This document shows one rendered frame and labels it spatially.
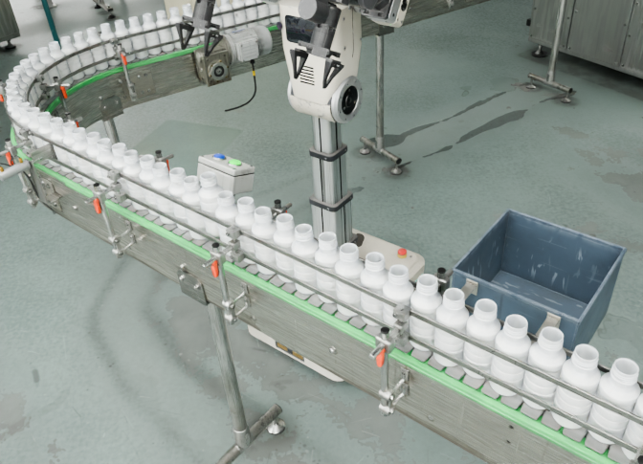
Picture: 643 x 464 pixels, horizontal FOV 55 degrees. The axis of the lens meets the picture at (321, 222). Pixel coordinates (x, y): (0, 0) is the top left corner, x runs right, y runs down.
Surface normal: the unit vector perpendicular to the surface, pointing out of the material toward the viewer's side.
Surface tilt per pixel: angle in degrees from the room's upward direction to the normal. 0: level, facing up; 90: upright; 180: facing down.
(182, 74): 90
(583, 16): 88
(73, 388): 0
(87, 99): 90
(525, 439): 90
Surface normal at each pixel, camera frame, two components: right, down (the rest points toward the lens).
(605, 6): -0.83, 0.36
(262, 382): -0.06, -0.81
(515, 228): -0.62, 0.49
